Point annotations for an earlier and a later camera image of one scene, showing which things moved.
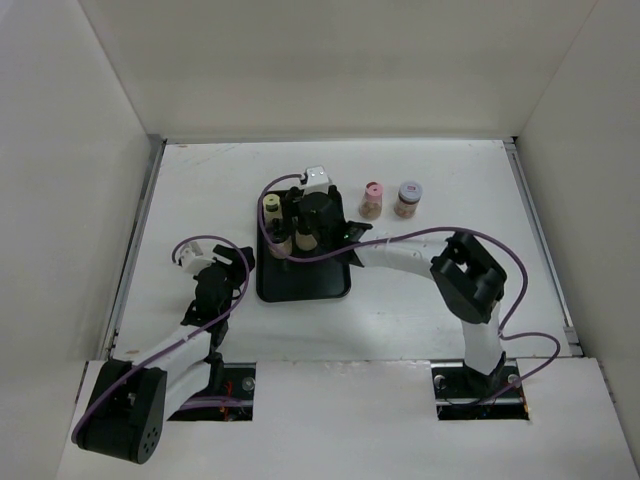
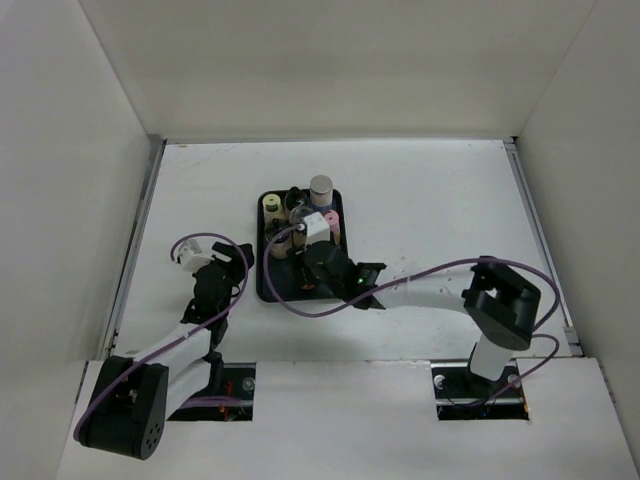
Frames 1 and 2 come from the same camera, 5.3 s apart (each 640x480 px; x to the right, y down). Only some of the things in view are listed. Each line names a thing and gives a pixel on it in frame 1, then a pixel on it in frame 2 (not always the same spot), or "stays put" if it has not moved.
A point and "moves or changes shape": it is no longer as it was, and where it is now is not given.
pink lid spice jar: x=371 y=203 moves or changes shape
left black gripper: x=236 y=268 stays put
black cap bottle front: x=278 y=236 stays put
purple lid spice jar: x=407 y=200 -> x=310 y=279
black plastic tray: x=279 y=279 stays put
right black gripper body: x=305 y=227 -> x=339 y=289
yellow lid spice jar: x=271 y=207 stays put
